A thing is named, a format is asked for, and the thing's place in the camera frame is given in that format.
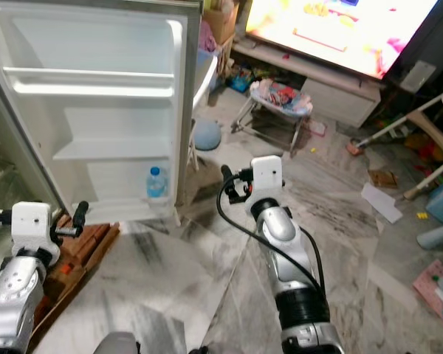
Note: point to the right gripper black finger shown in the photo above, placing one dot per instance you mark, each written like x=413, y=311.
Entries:
x=227, y=174

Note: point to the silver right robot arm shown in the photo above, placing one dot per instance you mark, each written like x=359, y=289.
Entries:
x=280, y=236

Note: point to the silver mini fridge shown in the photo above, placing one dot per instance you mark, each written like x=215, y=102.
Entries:
x=103, y=125

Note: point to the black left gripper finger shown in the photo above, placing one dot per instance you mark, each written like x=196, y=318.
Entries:
x=80, y=214

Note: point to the colourful baby bouncer seat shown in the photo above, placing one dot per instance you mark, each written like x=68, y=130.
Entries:
x=280, y=96

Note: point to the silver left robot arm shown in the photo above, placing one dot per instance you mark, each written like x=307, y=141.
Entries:
x=18, y=295

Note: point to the grey box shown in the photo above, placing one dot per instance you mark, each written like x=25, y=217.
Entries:
x=419, y=77

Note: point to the white and wooden frame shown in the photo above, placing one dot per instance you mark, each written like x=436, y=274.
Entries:
x=391, y=129

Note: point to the flat screen television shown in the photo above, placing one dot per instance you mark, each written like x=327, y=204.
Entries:
x=340, y=29

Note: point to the white television cabinet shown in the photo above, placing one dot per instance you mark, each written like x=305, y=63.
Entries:
x=336, y=96

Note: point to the pink flat item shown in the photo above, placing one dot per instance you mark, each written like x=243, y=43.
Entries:
x=435, y=284

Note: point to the grey robot left leg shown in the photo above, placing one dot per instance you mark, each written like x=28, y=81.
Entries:
x=117, y=345

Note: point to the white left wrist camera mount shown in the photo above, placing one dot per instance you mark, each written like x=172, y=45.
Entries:
x=33, y=225

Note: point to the clear water bottle blue cap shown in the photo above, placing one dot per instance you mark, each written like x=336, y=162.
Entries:
x=157, y=184

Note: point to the small yellow toy piece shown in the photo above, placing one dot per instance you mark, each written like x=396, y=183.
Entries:
x=421, y=216

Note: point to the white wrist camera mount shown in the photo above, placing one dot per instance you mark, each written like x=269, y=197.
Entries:
x=269, y=177
x=33, y=225

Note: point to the white paper sheet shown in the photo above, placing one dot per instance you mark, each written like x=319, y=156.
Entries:
x=382, y=203

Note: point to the brown cardboard piece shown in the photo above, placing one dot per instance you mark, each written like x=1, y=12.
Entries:
x=384, y=178

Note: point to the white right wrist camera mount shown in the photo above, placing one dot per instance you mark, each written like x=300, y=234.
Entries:
x=269, y=177

